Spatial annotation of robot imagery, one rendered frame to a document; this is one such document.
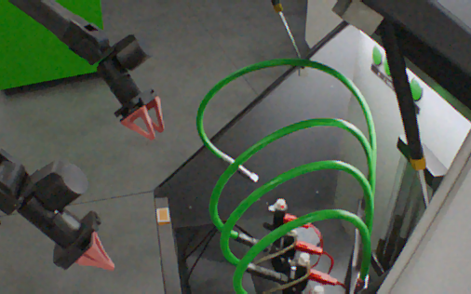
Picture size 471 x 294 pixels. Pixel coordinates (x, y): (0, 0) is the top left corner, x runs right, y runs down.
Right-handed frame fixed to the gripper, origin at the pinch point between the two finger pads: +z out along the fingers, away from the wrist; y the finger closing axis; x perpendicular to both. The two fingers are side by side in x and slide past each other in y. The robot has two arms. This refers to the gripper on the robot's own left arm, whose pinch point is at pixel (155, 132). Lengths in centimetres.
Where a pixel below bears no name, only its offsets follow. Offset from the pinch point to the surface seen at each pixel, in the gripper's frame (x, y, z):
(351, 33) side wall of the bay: -45, 28, 7
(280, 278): -17.6, -22.4, 33.6
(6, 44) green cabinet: 205, 210, -117
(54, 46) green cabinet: 186, 236, -95
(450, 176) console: -55, -40, 21
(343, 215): -37, -30, 24
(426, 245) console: -48, -41, 27
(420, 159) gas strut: -52, -38, 18
